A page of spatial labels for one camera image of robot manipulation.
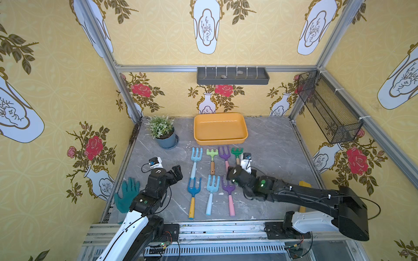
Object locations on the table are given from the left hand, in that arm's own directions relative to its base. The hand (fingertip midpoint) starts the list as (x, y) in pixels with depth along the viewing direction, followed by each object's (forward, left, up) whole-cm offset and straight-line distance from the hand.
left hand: (175, 168), depth 81 cm
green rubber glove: (-6, +25, -12) cm, 28 cm away
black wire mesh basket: (+17, -82, +14) cm, 85 cm away
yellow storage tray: (+35, -26, -12) cm, 45 cm away
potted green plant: (+23, +10, +4) cm, 26 cm away
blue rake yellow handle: (-7, -9, -12) cm, 16 cm away
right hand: (-2, -30, -1) cm, 30 cm away
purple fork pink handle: (+14, -28, -13) cm, 33 cm away
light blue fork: (-6, -18, -12) cm, 23 cm away
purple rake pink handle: (-7, -28, -11) cm, 31 cm away
